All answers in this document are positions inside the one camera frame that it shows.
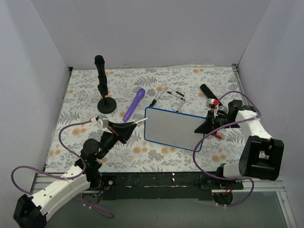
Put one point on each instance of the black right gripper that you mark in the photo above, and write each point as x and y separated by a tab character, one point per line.
214	121

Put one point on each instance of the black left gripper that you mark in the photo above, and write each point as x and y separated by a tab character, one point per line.
116	132

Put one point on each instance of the red white marker pen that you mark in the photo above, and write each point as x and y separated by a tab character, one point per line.
142	120

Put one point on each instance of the blue framed whiteboard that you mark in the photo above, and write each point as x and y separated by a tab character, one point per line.
172	128

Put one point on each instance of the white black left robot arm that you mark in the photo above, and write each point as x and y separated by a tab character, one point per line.
33	210

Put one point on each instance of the black round microphone stand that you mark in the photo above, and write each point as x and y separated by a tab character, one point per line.
106	105

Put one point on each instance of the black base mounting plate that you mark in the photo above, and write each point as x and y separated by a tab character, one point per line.
159	185

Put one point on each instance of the black microphone on stand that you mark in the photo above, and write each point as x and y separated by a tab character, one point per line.
100	64

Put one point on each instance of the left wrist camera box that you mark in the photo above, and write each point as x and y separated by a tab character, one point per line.
102	122

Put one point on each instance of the black wire whiteboard stand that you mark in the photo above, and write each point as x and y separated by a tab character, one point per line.
166	94

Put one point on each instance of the aluminium front rail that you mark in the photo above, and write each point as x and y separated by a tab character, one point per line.
42	181

